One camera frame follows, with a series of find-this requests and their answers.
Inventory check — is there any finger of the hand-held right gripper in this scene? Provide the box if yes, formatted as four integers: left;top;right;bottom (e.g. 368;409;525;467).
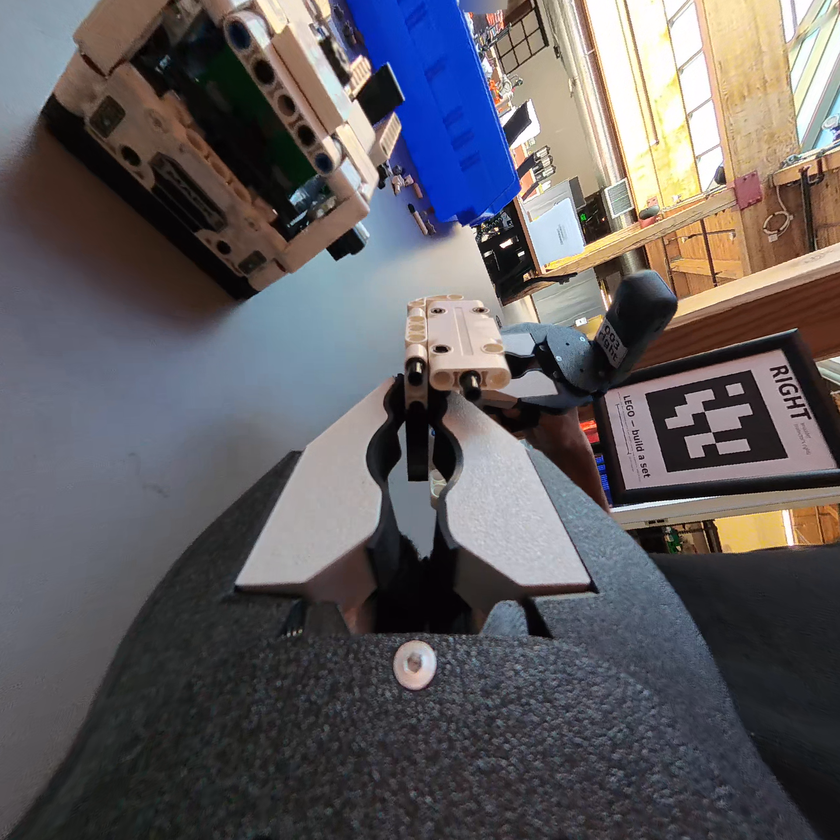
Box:
500;330;547;380
481;377;562;413

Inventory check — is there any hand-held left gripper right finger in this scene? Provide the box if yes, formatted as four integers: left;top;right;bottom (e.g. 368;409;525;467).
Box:
428;390;597;634

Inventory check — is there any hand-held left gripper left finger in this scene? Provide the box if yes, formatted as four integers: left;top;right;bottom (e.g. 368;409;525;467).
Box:
235;375;406;636

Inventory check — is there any white lego sub-assembly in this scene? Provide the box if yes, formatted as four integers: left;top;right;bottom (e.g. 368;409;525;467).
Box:
400;295;514;511

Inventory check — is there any white and green lego truck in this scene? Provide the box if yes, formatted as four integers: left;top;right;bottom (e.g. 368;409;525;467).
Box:
41;0;406;301

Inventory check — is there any person's right hand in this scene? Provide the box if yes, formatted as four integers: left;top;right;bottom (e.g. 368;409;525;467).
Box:
521;406;613;509

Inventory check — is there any wooden beam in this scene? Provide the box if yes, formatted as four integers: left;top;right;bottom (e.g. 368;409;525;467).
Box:
646;246;840;368

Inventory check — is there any blue plastic bin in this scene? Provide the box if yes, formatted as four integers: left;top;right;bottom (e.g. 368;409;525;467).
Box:
341;0;522;227

